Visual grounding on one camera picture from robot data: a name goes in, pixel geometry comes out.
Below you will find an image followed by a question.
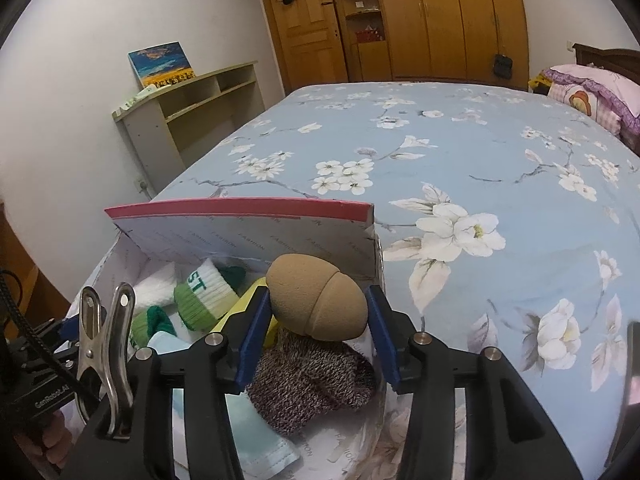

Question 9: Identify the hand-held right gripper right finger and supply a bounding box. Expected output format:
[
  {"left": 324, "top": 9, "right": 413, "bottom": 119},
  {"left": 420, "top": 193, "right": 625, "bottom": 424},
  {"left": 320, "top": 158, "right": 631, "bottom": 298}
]
[{"left": 364, "top": 285, "right": 583, "bottom": 480}]

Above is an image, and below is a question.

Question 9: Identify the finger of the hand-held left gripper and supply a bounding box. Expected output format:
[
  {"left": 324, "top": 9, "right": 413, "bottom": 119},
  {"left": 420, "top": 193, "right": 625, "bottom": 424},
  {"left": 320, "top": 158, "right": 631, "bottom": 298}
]
[{"left": 35, "top": 316, "right": 82, "bottom": 361}]

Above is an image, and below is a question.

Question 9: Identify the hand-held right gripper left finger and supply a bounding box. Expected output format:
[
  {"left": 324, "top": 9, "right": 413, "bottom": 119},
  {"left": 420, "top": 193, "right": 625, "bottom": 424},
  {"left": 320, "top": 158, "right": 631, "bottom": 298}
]
[{"left": 60, "top": 285, "right": 273, "bottom": 480}]

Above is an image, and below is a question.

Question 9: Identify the yellow sponge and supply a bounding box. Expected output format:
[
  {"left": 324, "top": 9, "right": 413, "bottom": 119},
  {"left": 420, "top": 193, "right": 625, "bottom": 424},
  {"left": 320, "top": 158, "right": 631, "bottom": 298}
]
[{"left": 207, "top": 280, "right": 278, "bottom": 348}]

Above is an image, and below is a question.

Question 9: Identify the beige makeup sponge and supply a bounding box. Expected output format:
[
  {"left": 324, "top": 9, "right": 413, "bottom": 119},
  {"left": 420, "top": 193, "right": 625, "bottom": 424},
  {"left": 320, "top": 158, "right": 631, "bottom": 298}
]
[{"left": 265, "top": 253, "right": 369, "bottom": 339}]

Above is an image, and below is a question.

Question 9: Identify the green white sock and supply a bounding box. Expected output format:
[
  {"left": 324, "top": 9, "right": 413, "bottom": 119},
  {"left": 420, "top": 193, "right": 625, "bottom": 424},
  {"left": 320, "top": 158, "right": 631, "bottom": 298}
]
[
  {"left": 129, "top": 305, "right": 178, "bottom": 351},
  {"left": 173, "top": 258, "right": 247, "bottom": 332}
]

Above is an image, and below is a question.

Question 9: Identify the red cardboard box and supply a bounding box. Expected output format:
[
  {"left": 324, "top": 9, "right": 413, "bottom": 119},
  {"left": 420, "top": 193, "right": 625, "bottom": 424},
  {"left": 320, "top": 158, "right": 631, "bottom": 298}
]
[{"left": 62, "top": 198, "right": 388, "bottom": 480}]

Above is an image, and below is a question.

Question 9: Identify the white fluffy sock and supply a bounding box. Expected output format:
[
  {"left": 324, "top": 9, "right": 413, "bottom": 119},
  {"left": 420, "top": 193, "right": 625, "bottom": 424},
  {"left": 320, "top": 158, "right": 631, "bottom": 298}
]
[{"left": 132, "top": 263, "right": 177, "bottom": 313}]

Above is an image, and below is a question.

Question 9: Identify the blue face mask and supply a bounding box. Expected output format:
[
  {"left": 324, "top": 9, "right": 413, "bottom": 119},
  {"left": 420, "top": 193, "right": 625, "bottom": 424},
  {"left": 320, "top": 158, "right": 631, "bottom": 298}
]
[{"left": 147, "top": 332, "right": 301, "bottom": 480}]

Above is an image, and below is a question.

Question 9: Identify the person's left hand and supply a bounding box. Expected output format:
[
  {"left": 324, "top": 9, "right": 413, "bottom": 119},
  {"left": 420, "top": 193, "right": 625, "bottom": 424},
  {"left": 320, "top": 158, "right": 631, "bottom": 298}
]
[{"left": 15, "top": 410, "right": 73, "bottom": 471}]

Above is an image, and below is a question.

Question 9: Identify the silver metal spring clip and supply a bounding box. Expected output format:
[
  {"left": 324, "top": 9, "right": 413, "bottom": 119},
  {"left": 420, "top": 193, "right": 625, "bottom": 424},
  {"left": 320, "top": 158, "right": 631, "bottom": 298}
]
[{"left": 75, "top": 282, "right": 137, "bottom": 441}]

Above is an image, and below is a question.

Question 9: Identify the brown knitted sock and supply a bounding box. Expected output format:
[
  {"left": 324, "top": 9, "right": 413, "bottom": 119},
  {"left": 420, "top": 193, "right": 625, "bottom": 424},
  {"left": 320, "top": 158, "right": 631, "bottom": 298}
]
[{"left": 246, "top": 327, "right": 378, "bottom": 437}]

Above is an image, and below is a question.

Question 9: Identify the brown wooden desk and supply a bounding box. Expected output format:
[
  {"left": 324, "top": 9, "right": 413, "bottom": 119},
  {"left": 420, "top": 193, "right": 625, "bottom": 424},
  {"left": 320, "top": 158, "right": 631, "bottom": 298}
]
[{"left": 0, "top": 205, "right": 71, "bottom": 331}]

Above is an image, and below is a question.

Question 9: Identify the bed with blue floral sheet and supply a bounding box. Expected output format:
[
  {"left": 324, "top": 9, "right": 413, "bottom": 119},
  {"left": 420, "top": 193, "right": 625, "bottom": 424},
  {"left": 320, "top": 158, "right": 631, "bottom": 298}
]
[{"left": 145, "top": 80, "right": 640, "bottom": 480}]

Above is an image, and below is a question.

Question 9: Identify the beige bedside shelf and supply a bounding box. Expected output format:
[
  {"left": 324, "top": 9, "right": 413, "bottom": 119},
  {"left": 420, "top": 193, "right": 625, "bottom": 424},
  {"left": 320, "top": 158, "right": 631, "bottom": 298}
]
[{"left": 112, "top": 61, "right": 266, "bottom": 191}]

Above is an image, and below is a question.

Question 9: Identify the green flat box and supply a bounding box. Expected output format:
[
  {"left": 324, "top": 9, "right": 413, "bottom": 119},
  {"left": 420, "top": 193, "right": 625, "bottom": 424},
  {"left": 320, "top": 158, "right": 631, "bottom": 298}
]
[{"left": 114, "top": 85, "right": 161, "bottom": 113}]

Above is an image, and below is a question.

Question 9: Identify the black smartphone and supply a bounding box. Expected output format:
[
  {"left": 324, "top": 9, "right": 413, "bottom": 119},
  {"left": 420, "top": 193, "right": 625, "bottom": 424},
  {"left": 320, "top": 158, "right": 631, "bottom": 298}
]
[{"left": 610, "top": 319, "right": 640, "bottom": 466}]

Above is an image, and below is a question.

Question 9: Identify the landscape painting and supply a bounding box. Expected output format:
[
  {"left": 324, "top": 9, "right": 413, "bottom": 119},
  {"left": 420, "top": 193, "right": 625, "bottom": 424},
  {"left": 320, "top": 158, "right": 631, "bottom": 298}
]
[{"left": 128, "top": 41, "right": 197, "bottom": 88}]

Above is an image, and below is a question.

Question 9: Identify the wooden door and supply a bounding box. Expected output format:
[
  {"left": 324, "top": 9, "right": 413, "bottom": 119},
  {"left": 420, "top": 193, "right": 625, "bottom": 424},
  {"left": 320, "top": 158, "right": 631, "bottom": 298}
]
[{"left": 260, "top": 0, "right": 349, "bottom": 95}]

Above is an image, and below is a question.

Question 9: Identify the pink pillow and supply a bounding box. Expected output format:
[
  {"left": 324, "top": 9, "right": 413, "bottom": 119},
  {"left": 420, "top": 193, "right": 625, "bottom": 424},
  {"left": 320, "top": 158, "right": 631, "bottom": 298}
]
[{"left": 542, "top": 63, "right": 640, "bottom": 138}]

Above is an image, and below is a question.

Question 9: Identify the wooden wardrobe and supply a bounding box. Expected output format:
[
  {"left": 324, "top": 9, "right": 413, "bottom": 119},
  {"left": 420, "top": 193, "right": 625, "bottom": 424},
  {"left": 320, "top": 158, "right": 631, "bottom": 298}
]
[{"left": 232, "top": 0, "right": 530, "bottom": 93}]

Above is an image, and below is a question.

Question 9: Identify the dark wooden headboard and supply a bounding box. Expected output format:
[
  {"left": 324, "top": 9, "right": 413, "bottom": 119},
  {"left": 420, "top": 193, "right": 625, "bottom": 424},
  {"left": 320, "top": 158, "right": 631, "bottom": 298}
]
[{"left": 572, "top": 42, "right": 640, "bottom": 153}]

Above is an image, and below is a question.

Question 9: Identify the black braided cable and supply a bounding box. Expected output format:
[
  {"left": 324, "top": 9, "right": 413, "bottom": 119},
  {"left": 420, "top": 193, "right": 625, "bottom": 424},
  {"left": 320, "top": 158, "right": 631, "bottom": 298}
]
[{"left": 0, "top": 269, "right": 98, "bottom": 411}]

